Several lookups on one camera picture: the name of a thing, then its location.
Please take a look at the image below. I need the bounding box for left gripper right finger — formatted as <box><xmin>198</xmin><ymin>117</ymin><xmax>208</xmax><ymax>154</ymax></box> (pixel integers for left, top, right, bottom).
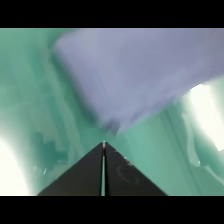
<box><xmin>104</xmin><ymin>141</ymin><xmax>168</xmax><ymax>197</ymax></box>

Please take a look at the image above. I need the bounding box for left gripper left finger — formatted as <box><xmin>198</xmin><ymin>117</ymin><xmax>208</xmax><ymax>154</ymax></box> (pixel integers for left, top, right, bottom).
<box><xmin>37</xmin><ymin>141</ymin><xmax>105</xmax><ymax>197</ymax></box>

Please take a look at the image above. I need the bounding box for pale lilac T-shirt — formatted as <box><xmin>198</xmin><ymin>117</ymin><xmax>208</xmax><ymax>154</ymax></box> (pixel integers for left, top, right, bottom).
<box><xmin>53</xmin><ymin>28</ymin><xmax>224</xmax><ymax>134</ymax></box>

